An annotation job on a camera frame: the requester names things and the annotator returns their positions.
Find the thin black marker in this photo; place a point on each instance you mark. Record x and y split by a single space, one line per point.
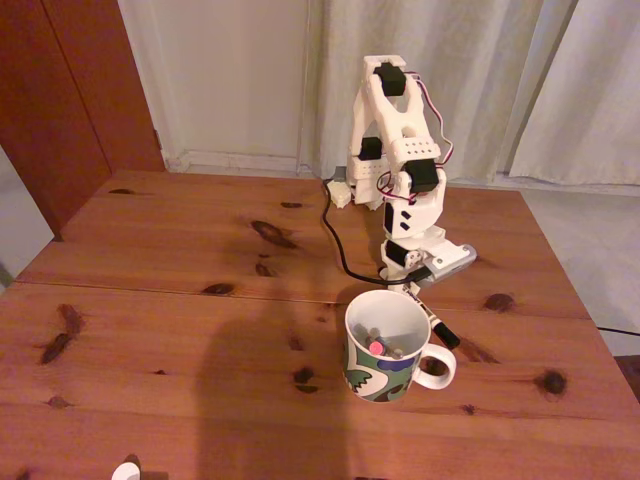
375 346

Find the white mug with green pattern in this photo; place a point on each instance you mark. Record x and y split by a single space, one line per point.
375 380

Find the teal ballpoint pen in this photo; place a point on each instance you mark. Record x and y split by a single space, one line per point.
397 353

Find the grey oval camera box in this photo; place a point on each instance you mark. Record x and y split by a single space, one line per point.
450 260

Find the brown wooden cabinet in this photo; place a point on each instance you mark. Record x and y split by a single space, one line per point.
60 100

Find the white marker with black cap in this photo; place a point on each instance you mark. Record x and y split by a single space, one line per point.
440 327

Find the small white round tag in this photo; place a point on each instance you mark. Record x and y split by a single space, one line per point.
125 472

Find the small grey box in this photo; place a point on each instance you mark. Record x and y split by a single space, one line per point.
341 173

